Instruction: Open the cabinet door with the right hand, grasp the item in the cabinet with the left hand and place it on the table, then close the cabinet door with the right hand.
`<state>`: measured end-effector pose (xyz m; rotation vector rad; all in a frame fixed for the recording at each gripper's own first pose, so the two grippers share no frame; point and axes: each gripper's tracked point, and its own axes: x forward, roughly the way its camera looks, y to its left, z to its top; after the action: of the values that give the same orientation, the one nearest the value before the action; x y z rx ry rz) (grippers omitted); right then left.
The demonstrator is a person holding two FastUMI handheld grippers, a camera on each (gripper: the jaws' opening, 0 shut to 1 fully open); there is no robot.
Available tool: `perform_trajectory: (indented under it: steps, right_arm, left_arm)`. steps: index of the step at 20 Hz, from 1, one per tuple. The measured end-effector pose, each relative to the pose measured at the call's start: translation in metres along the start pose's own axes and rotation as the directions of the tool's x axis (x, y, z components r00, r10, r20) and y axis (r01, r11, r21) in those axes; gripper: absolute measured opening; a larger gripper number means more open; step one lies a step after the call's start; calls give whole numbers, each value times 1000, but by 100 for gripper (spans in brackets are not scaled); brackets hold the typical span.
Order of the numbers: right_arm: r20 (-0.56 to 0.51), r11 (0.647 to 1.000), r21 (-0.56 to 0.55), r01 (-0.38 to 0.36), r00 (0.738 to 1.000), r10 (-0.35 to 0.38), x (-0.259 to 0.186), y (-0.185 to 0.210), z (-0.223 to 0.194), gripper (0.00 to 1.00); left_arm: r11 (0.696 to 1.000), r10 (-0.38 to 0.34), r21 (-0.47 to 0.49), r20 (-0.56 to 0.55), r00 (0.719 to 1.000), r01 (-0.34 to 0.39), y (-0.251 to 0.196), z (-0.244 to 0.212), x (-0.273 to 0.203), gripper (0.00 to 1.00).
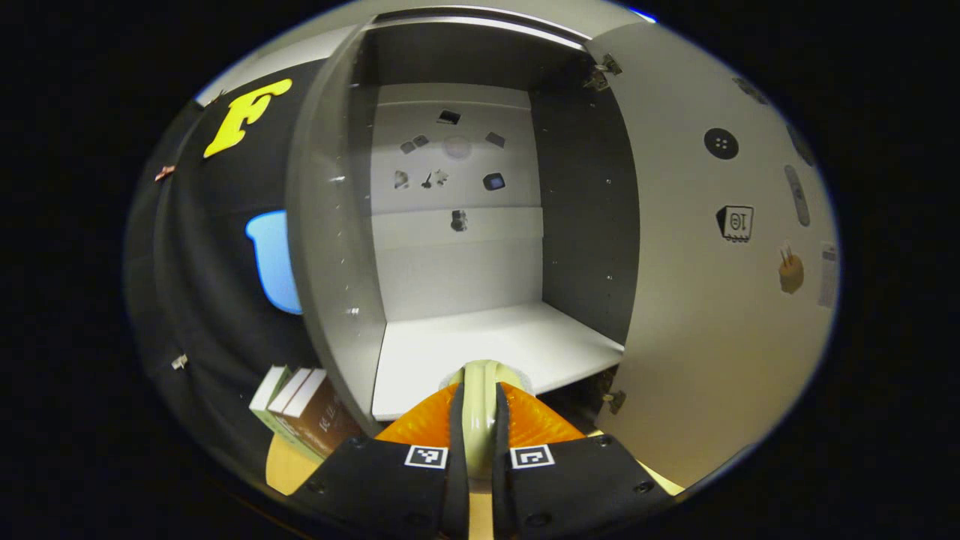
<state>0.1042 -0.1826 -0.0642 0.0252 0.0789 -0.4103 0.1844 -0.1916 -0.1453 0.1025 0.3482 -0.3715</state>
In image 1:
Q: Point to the pink clip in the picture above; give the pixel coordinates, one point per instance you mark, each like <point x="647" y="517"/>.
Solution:
<point x="166" y="172"/>

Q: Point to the black backdrop cloth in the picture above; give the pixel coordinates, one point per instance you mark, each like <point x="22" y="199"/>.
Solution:
<point x="210" y="262"/>

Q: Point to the beige cabinet door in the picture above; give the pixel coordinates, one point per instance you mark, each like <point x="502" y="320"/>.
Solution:
<point x="697" y="337"/>

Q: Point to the dark grey cabinet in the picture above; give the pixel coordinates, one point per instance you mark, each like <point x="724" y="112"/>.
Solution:
<point x="457" y="345"/>

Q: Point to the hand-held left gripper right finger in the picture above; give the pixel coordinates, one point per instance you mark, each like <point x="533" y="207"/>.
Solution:
<point x="501" y="502"/>

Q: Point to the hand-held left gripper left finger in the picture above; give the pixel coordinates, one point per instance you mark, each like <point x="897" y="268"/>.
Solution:
<point x="456" y="495"/>

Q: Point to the white clip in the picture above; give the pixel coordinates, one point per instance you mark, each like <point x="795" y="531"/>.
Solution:
<point x="179" y="362"/>

